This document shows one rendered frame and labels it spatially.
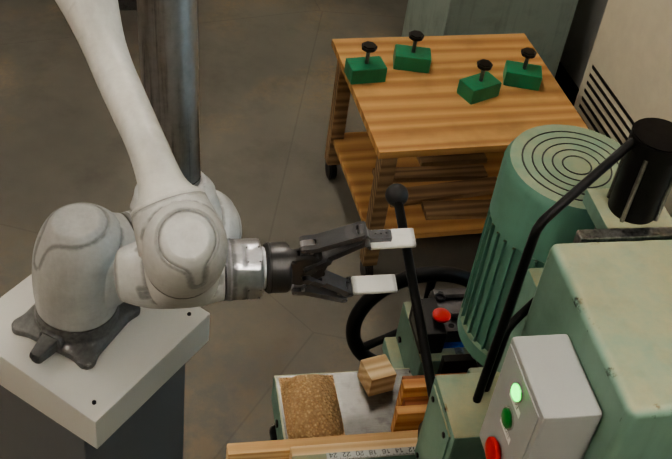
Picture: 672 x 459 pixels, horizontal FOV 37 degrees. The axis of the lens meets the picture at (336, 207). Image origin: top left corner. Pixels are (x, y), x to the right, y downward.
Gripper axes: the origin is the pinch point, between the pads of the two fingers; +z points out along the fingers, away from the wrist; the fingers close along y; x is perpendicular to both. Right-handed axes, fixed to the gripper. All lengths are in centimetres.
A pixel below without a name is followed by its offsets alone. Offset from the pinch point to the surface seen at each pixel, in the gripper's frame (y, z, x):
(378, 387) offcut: -21.2, -0.8, -11.2
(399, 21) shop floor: -182, 74, 218
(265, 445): -16.0, -20.6, -21.2
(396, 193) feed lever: 7.7, -0.4, 7.3
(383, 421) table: -21.5, -0.9, -16.8
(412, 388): -14.6, 2.9, -14.4
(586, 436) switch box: 43, 2, -43
